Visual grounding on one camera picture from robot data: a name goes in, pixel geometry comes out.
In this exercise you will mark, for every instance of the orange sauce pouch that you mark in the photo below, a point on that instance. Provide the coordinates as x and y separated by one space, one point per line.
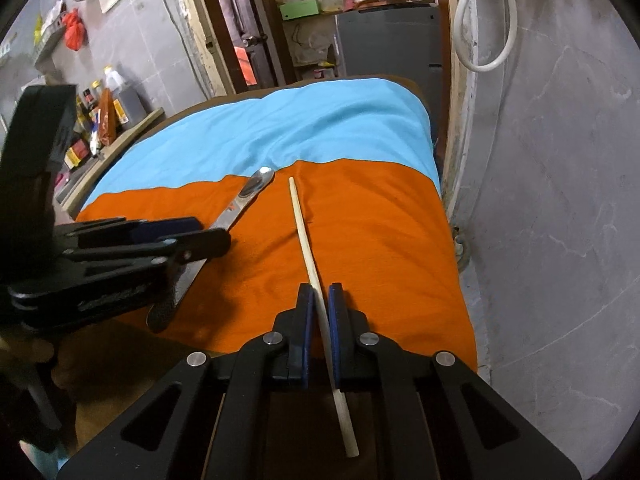
107 120

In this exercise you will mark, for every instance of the red plastic bag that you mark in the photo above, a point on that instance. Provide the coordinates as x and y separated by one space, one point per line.
74 32

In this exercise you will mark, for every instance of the red-capped small bottle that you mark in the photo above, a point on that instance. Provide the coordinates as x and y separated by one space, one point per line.
89 102

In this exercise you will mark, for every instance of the light blue cloth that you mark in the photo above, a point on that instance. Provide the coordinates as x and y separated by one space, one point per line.
300 125

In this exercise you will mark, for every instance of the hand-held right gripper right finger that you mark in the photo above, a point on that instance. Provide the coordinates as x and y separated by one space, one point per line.
336 320

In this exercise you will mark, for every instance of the orange cloth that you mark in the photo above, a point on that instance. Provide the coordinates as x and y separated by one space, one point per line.
390 260

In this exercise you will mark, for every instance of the green box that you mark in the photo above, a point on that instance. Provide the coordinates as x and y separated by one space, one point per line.
299 10

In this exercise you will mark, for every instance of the steel butter knife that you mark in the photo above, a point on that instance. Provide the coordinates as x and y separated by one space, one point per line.
240 205

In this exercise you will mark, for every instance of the person's left hand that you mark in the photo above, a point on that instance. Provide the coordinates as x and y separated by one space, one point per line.
25 352

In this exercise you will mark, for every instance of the grey cabinet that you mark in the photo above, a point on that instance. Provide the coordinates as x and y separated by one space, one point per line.
390 45

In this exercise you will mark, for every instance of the dark wooden door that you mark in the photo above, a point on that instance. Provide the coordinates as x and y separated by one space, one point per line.
235 20

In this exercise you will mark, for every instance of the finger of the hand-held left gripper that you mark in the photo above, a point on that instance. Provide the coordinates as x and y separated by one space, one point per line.
165 226
200 245

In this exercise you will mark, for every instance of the large dark sauce jug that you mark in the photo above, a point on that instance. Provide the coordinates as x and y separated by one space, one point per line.
127 102

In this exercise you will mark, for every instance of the wooden chopstick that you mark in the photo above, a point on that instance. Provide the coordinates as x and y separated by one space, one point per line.
305 240

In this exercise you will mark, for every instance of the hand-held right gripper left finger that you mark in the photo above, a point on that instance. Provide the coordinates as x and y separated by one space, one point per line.
305 320

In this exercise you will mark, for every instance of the grey tube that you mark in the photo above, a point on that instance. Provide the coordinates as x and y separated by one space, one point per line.
42 400

